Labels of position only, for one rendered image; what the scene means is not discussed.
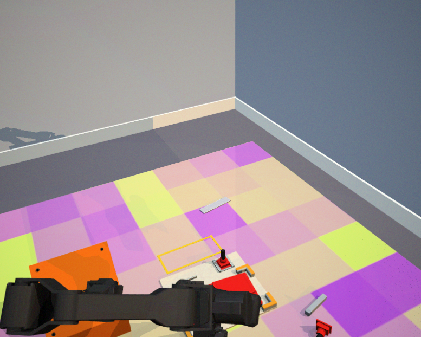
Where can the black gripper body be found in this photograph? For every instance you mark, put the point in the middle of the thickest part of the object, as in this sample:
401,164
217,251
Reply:
256,301

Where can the grey flat bar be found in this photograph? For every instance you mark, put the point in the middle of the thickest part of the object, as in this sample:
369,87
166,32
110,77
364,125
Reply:
215,205

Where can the red box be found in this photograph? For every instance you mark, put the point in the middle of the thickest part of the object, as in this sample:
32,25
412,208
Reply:
235,283

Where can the grey rectangular bar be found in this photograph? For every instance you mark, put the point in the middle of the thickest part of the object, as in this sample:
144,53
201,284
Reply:
316,304

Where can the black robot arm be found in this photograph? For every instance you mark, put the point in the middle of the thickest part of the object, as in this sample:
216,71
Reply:
29,306

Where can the black and red joystick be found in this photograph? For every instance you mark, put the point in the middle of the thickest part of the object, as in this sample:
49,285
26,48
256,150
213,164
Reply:
223,262

